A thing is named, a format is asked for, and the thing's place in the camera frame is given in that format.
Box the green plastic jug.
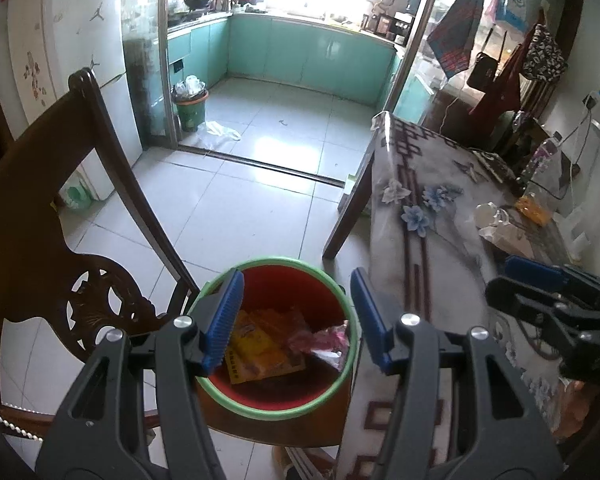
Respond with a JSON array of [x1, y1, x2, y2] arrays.
[[60, 170, 93, 210]]

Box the green kitchen waste bin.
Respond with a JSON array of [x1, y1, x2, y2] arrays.
[[171, 75, 210, 133]]

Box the wooden table leg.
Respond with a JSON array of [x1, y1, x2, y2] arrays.
[[322, 132, 381, 261]]

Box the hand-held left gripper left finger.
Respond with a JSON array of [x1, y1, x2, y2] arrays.
[[36, 269, 246, 480]]

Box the teal kitchen cabinets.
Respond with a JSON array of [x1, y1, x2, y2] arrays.
[[166, 14, 431, 126]]

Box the clear plastic bag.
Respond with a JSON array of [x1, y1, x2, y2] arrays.
[[196, 120, 242, 143]]

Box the red hanging garment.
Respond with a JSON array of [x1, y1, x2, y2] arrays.
[[469, 25, 541, 123]]

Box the carved wooden chair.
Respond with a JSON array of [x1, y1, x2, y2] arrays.
[[0, 67, 346, 461]]

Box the dark plaid hanging cloth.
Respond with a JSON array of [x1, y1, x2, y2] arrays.
[[426, 0, 486, 80]]

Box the clear plastic bottle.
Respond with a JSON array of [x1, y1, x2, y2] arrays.
[[525, 131, 565, 196]]

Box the red bin with green rim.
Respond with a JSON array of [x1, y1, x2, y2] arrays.
[[186, 257, 356, 420]]

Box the black white patterned bag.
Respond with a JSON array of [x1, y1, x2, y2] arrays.
[[522, 24, 569, 82]]

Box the clear glass cup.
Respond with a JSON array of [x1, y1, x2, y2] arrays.
[[475, 202, 511, 233]]

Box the pink plastic wrapper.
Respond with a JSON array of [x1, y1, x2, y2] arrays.
[[287, 324, 352, 372]]

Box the white refrigerator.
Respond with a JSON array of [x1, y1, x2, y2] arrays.
[[0, 0, 145, 201]]

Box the person's right forearm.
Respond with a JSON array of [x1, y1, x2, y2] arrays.
[[555, 377, 600, 441]]

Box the yellow packet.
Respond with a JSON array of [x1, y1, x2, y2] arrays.
[[225, 309, 311, 385]]

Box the table with floral cloth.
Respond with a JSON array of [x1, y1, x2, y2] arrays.
[[336, 112, 581, 480]]

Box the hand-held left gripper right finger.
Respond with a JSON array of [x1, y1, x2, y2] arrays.
[[349, 267, 567, 480]]

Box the blue hanging plastic bag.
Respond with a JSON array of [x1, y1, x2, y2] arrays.
[[486, 0, 531, 33]]

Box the sliding door frame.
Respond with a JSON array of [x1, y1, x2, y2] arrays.
[[120, 0, 443, 188]]

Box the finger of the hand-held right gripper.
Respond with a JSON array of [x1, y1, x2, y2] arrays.
[[504, 255, 600, 302], [485, 276, 583, 343]]

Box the orange packet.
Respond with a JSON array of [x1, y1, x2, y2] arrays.
[[515, 195, 552, 225]]

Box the black handbag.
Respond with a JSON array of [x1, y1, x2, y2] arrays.
[[466, 27, 510, 92]]

